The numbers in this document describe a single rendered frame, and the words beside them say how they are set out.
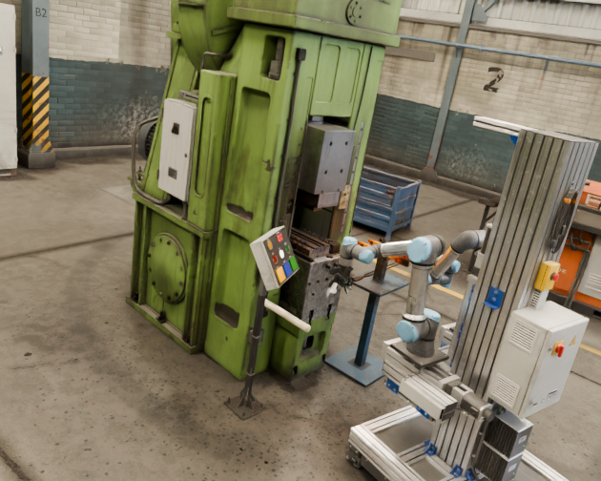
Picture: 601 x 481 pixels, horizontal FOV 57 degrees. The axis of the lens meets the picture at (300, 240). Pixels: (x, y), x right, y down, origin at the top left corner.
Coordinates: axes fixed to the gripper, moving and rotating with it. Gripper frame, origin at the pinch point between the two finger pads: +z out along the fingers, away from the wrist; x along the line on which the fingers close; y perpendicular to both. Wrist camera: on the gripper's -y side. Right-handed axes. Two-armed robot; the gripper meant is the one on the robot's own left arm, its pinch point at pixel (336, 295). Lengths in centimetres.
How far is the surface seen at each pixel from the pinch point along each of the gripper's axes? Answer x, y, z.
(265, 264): -36.0, -22.0, -13.6
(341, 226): 64, -73, -10
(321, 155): 14, -51, -68
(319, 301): 32, -48, 33
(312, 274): 20, -46, 10
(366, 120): 70, -75, -87
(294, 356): 18, -47, 73
